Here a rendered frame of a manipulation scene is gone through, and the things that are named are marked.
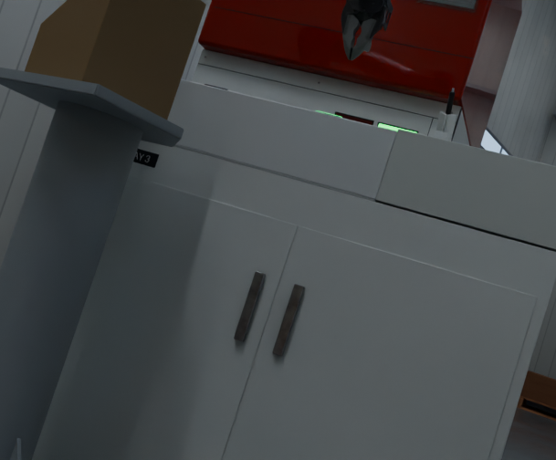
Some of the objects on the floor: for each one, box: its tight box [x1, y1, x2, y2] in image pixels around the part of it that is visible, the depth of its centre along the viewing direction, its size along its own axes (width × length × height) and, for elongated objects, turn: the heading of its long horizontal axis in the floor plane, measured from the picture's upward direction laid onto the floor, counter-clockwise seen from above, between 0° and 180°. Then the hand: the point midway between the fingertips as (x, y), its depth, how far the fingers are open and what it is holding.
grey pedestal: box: [0, 65, 184, 460], centre depth 126 cm, size 51×44×82 cm
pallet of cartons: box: [517, 362, 556, 431], centre depth 946 cm, size 141×107×79 cm
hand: (351, 52), depth 153 cm, fingers closed
